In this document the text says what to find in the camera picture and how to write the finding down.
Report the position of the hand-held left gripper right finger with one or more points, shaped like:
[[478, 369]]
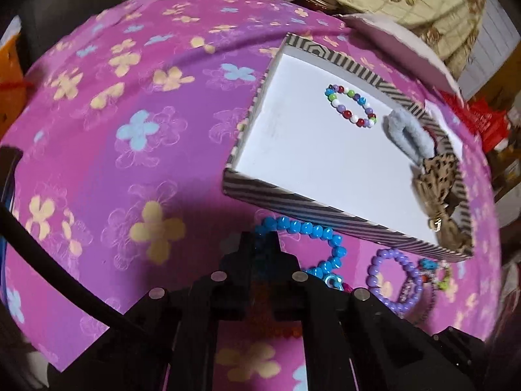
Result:
[[270, 248]]

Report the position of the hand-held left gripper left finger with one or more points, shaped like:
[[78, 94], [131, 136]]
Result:
[[250, 248]]

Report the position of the striped cardboard box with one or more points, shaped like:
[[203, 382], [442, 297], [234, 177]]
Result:
[[325, 163]]

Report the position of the leopard print bow clip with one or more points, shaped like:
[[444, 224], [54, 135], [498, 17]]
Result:
[[435, 179]]

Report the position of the grey fuzzy hair clip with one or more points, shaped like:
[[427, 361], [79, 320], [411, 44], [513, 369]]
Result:
[[425, 146]]

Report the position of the pink floral bedsheet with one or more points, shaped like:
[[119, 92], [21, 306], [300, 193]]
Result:
[[122, 150]]

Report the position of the white paper tissue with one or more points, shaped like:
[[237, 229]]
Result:
[[447, 124]]

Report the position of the white pillow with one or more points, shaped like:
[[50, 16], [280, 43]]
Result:
[[407, 44]]

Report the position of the orange bag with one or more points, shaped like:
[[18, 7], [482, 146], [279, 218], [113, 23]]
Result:
[[10, 69]]

